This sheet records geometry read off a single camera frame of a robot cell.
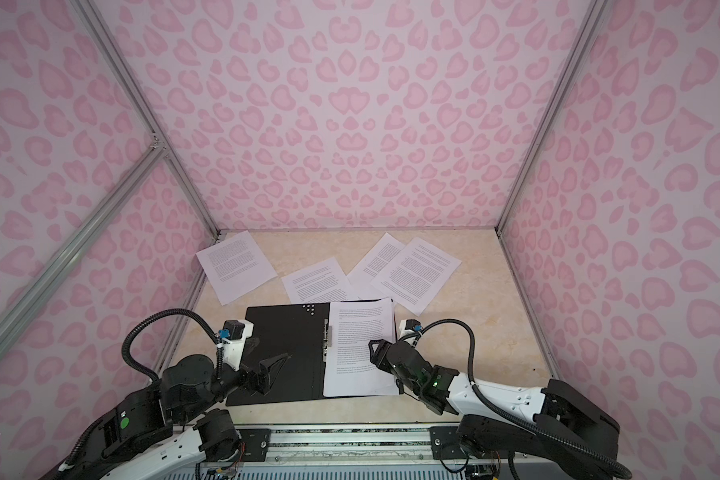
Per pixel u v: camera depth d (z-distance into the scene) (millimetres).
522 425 420
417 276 1066
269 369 578
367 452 723
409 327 751
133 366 466
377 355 742
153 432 458
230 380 571
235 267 1103
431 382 615
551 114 861
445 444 745
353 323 952
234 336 551
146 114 857
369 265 1101
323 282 1046
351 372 843
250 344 580
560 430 414
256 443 734
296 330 935
